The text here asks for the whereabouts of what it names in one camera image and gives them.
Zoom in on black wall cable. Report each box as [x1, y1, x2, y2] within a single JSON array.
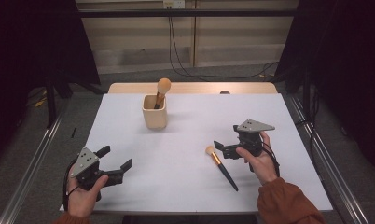
[[167, 7, 280, 80]]

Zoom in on white wall socket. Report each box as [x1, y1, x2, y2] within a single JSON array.
[[162, 0, 186, 9]]

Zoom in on light wooden table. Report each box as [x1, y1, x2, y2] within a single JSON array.
[[107, 82, 278, 95]]

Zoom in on aluminium frame rail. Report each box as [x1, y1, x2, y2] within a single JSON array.
[[0, 102, 70, 224], [285, 94, 370, 224]]

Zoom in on left hand-held gripper black cable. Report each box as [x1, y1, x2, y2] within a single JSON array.
[[62, 158, 81, 213]]

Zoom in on hand-held gripper black cable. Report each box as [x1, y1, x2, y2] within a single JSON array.
[[259, 141, 282, 179], [62, 158, 81, 213]]

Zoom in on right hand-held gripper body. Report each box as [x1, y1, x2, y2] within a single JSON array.
[[222, 119, 276, 173]]

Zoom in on black horizontal bar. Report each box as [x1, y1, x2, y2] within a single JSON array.
[[77, 8, 299, 18]]

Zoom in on black floor cable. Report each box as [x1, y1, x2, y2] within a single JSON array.
[[295, 92, 321, 153]]

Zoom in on small makeup brush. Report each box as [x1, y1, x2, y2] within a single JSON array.
[[205, 145, 240, 192]]

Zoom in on black curtain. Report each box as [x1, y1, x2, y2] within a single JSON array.
[[0, 0, 102, 166], [273, 0, 375, 178]]

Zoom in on right hand-held gripper black cable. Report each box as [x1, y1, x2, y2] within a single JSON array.
[[259, 141, 282, 179]]

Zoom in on black metal stand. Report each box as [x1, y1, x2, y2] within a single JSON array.
[[45, 73, 58, 129]]

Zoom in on white table mat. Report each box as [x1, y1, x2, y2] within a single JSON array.
[[59, 92, 333, 215]]

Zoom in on large makeup brush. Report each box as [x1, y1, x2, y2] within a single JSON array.
[[153, 77, 173, 110]]

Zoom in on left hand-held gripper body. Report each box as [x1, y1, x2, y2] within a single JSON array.
[[69, 147, 124, 202]]

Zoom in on yellow floor tape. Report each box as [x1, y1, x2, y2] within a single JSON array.
[[34, 89, 49, 108]]

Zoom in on person's right hand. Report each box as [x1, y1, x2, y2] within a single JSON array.
[[235, 130, 280, 187]]

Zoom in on beige wooden brush holder cup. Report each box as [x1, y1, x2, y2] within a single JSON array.
[[142, 94, 168, 130]]

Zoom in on person's left hand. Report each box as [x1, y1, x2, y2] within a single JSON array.
[[65, 167, 110, 218]]

